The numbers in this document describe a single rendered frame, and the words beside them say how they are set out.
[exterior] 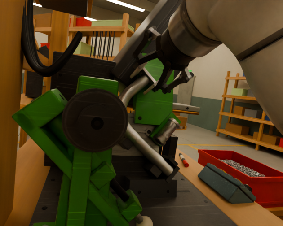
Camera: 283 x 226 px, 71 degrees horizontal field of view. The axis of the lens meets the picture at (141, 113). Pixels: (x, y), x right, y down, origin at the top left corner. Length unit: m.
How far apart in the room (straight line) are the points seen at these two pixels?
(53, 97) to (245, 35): 0.23
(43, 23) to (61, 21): 3.29
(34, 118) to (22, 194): 0.35
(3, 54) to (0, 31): 0.03
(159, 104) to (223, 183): 0.29
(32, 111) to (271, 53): 0.27
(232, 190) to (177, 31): 0.44
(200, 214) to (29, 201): 0.39
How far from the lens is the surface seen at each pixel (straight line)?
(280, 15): 0.25
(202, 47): 0.33
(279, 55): 0.25
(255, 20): 0.25
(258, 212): 0.63
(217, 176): 0.67
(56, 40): 1.35
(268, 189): 0.90
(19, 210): 0.53
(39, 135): 0.27
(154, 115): 0.57
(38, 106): 0.26
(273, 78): 0.26
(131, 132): 0.51
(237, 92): 6.91
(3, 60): 0.36
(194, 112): 0.79
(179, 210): 0.52
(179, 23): 0.33
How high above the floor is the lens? 1.16
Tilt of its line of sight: 6 degrees down
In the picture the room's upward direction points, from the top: 8 degrees clockwise
